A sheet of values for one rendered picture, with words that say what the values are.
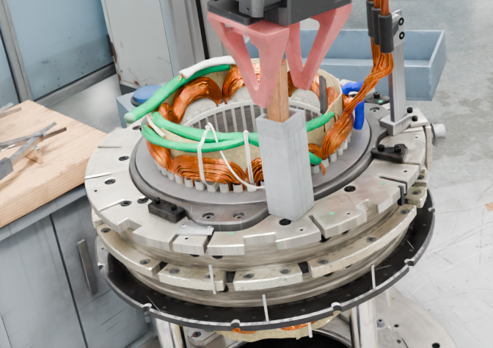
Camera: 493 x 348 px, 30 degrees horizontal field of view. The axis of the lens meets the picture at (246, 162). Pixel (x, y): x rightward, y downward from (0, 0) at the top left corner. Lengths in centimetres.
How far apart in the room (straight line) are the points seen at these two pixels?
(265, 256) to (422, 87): 39
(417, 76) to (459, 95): 233
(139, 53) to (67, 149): 242
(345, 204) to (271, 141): 9
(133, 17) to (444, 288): 233
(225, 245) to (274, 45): 18
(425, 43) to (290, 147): 48
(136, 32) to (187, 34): 207
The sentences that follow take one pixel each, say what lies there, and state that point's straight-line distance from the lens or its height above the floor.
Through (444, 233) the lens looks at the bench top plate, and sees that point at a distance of 128.
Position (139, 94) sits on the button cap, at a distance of 114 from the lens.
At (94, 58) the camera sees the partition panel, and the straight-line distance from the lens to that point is 361.
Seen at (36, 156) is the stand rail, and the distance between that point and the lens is 98.
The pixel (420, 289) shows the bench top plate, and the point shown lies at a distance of 118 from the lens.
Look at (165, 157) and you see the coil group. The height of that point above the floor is 113.
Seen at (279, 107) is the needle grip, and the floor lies 119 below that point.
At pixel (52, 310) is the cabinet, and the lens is 102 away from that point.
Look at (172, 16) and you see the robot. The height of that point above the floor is 107.
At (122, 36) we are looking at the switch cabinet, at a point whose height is 31.
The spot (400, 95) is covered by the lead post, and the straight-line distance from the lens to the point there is 86.
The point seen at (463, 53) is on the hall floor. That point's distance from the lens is 373.
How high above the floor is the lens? 151
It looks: 29 degrees down
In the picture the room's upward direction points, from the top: 8 degrees counter-clockwise
